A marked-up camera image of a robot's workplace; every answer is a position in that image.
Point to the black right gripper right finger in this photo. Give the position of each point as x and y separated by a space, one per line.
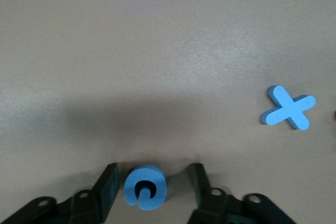
215 208

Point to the blue foam letter C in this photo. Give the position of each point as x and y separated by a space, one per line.
155 175

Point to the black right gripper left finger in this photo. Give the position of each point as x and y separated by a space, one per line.
86 208

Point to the blue foam letter X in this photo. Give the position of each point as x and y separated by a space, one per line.
288 108

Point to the brown table cover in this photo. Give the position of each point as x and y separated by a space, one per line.
131 51

